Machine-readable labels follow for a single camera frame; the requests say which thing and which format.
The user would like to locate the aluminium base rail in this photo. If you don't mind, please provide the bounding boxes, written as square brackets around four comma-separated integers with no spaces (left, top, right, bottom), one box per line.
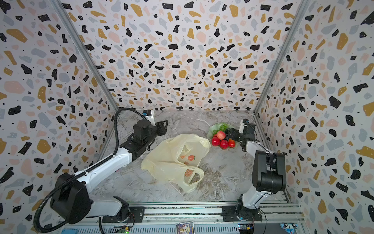
[57,198,308,234]

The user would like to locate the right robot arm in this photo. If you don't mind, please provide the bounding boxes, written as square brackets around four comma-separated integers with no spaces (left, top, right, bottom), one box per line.
[222,119,286,222]

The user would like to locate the pink peach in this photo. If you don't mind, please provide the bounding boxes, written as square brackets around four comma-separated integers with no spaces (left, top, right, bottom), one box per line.
[216,131,226,140]

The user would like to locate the corner aluminium post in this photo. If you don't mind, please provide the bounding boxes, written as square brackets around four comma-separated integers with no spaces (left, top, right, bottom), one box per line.
[51,1,119,112]
[254,0,311,116]

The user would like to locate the colourful card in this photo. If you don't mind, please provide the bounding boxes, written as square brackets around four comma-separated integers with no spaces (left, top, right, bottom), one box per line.
[175,221,195,234]

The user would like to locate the green grapes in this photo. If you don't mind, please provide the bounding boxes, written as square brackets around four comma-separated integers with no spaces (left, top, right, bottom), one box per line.
[211,123,229,135]

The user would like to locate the cream plastic bag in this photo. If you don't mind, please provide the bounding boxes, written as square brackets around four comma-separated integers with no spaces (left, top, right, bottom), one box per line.
[141,134,211,193]

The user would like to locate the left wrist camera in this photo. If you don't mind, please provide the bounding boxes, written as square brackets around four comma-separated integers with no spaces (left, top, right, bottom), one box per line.
[143,110,155,126]

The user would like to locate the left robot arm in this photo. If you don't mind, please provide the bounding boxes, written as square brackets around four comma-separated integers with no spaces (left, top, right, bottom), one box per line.
[50,120,168,224]

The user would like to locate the right corner aluminium post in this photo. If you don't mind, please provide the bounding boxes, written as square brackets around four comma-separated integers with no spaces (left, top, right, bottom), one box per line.
[254,0,311,116]

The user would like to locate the black corrugated cable conduit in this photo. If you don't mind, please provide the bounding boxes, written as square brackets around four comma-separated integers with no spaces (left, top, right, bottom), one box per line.
[33,107,147,234]

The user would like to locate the left corner aluminium post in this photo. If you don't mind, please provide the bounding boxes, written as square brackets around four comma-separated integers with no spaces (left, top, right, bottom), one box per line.
[51,1,119,112]

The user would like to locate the orange red mango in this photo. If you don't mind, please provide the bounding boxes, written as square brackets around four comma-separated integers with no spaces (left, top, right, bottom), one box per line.
[228,139,236,148]

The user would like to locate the green scalloped bowl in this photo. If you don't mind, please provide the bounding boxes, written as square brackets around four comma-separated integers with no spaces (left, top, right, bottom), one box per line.
[207,123,239,150]

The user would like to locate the red apple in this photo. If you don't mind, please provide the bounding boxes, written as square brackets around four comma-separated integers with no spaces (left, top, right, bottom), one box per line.
[211,136,221,147]
[220,139,229,149]

